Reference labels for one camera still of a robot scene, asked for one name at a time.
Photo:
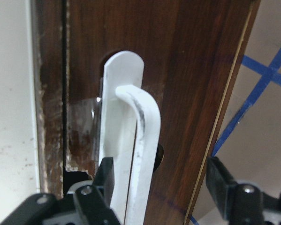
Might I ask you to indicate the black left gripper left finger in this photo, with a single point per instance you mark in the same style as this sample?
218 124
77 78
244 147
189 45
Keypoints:
104 179

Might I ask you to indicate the white drawer handle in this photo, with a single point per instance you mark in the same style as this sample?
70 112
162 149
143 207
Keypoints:
129 133

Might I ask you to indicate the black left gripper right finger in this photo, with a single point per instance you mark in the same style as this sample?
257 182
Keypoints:
221 186

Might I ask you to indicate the dark wooden drawer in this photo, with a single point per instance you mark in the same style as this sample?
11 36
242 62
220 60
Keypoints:
192 50

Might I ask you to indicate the white plastic cabinet top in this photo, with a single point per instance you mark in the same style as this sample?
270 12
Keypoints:
19 174

